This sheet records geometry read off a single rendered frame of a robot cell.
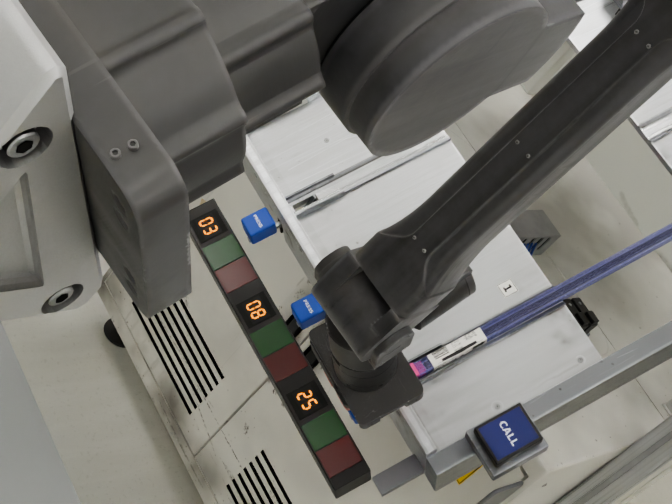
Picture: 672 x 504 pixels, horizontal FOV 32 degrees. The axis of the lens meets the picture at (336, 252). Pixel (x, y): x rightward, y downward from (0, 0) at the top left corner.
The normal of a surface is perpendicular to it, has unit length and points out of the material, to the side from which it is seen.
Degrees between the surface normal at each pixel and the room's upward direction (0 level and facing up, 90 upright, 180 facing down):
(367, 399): 44
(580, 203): 0
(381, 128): 92
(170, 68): 49
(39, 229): 90
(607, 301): 0
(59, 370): 0
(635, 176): 90
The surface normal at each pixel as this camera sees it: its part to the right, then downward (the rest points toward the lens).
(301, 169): -0.05, -0.43
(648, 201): -0.67, 0.04
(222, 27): 0.39, 0.06
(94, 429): 0.57, -0.62
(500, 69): 0.57, 0.79
